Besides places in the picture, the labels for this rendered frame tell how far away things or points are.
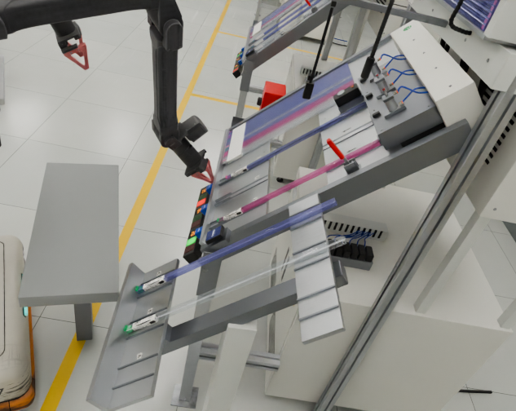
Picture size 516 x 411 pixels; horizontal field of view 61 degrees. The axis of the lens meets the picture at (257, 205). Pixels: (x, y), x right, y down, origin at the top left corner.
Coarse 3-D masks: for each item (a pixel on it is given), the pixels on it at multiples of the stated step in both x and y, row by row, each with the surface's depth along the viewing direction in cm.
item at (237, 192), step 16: (240, 160) 146; (224, 176) 144; (240, 176) 137; (256, 176) 131; (224, 192) 135; (240, 192) 129; (256, 192) 124; (224, 208) 128; (256, 208) 117; (224, 224) 121; (240, 224) 116
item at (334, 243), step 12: (336, 240) 77; (312, 252) 78; (324, 252) 78; (276, 264) 81; (288, 264) 80; (252, 276) 82; (264, 276) 82; (216, 288) 86; (228, 288) 84; (192, 300) 87; (204, 300) 86; (168, 312) 88; (132, 324) 92
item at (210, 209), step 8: (224, 136) 165; (224, 144) 160; (216, 168) 147; (216, 176) 142; (216, 184) 139; (216, 192) 137; (208, 208) 129; (208, 216) 126; (208, 224) 124; (200, 240) 118
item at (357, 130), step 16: (384, 48) 144; (352, 64) 149; (336, 112) 131; (368, 112) 120; (336, 128) 124; (352, 128) 118; (368, 128) 113; (336, 144) 117; (352, 144) 112; (400, 144) 100; (368, 160) 103; (336, 176) 106
